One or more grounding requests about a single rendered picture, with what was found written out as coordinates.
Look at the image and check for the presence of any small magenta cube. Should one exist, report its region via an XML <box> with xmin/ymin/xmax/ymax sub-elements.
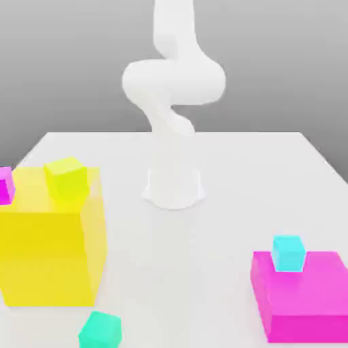
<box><xmin>0</xmin><ymin>166</ymin><xmax>16</xmax><ymax>206</ymax></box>

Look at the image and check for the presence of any small yellow-green cube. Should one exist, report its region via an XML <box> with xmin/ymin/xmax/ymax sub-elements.
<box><xmin>43</xmin><ymin>156</ymin><xmax>91</xmax><ymax>203</ymax></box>

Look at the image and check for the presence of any large yellow box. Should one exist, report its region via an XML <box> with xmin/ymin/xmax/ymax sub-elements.
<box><xmin>0</xmin><ymin>166</ymin><xmax>108</xmax><ymax>308</ymax></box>

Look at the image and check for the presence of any large magenta box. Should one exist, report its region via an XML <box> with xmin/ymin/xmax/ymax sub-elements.
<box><xmin>250</xmin><ymin>250</ymin><xmax>348</xmax><ymax>344</ymax></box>

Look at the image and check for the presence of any small cyan cube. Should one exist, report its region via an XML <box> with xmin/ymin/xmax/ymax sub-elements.
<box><xmin>272</xmin><ymin>235</ymin><xmax>306</xmax><ymax>273</ymax></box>

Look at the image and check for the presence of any small teal cube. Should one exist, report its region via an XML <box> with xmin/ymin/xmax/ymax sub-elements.
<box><xmin>77</xmin><ymin>311</ymin><xmax>123</xmax><ymax>348</ymax></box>

